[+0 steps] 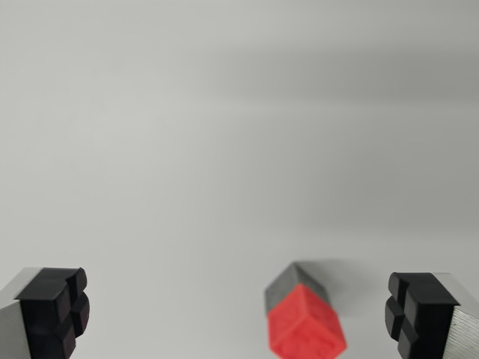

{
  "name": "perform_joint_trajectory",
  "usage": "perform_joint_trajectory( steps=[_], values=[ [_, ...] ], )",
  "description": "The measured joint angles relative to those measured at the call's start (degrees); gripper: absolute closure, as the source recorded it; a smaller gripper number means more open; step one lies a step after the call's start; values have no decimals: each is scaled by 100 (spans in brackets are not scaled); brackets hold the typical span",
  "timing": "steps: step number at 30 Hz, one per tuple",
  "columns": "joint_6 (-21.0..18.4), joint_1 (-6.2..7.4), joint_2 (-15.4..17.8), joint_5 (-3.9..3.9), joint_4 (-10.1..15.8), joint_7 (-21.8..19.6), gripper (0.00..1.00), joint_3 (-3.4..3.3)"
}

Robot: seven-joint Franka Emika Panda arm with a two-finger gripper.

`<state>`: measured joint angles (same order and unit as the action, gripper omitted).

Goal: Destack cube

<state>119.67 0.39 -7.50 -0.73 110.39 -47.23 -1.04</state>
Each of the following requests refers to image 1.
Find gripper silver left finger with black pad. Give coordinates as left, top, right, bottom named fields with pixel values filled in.
left=0, top=266, right=91, bottom=359

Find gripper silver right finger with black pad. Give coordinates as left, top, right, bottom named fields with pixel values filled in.
left=384, top=271, right=479, bottom=359

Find grey cube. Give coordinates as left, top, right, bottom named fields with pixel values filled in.
left=264, top=262, right=332, bottom=314

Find red studded cube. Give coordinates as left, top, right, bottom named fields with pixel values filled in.
left=267, top=283, right=347, bottom=359

